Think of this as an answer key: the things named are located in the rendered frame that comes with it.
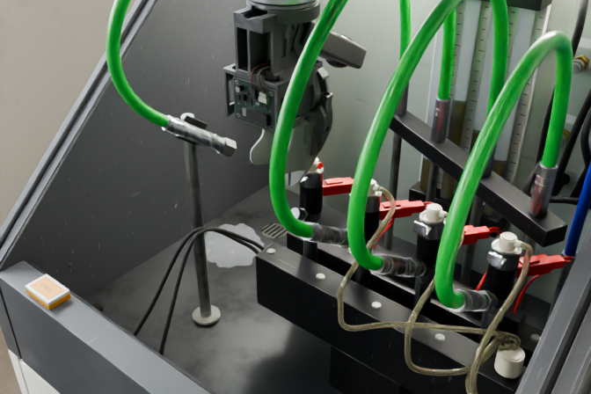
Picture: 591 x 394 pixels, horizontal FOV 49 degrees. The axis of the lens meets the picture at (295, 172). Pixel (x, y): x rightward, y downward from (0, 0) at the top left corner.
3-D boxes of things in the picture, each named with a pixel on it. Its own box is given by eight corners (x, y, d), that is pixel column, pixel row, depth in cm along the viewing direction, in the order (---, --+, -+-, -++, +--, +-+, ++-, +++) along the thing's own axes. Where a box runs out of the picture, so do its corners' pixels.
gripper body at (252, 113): (223, 120, 67) (217, 4, 61) (277, 95, 72) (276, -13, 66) (280, 142, 63) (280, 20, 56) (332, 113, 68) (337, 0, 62)
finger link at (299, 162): (264, 201, 70) (262, 125, 66) (297, 180, 74) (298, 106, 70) (286, 211, 69) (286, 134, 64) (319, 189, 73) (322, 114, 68)
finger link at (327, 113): (287, 148, 71) (287, 74, 67) (296, 142, 72) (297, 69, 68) (321, 161, 68) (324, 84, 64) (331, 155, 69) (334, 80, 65)
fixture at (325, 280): (258, 341, 89) (254, 253, 81) (302, 302, 96) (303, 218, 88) (490, 485, 71) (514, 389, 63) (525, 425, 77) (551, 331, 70)
